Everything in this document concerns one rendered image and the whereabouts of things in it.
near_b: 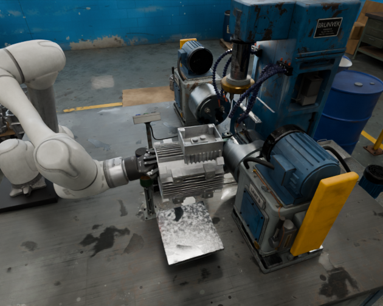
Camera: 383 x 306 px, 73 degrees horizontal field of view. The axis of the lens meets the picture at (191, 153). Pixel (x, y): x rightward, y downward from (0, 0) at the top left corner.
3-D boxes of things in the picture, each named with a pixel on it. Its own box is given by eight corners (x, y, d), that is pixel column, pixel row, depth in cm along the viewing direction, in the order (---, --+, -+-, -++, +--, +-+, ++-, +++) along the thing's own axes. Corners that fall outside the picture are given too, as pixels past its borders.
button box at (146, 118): (159, 119, 171) (158, 111, 170) (161, 119, 165) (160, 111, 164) (133, 124, 167) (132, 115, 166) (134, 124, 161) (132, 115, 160)
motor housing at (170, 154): (207, 166, 102) (209, 125, 91) (222, 202, 88) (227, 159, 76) (156, 173, 99) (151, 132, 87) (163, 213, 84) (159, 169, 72)
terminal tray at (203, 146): (212, 140, 90) (213, 122, 85) (222, 159, 82) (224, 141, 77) (177, 145, 88) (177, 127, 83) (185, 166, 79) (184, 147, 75)
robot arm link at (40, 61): (29, 149, 154) (63, 132, 167) (46, 169, 152) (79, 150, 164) (-9, 37, 93) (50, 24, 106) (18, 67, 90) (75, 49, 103)
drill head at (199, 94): (212, 103, 208) (214, 73, 192) (231, 127, 181) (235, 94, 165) (182, 108, 202) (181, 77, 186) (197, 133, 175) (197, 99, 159)
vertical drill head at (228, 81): (242, 96, 157) (254, 5, 127) (256, 110, 144) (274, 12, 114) (214, 100, 153) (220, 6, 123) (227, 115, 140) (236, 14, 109)
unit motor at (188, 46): (198, 87, 225) (199, 34, 198) (212, 104, 200) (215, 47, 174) (169, 90, 219) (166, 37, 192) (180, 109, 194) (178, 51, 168)
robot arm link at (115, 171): (103, 154, 82) (122, 150, 82) (112, 174, 88) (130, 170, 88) (103, 173, 75) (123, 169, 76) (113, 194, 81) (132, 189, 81)
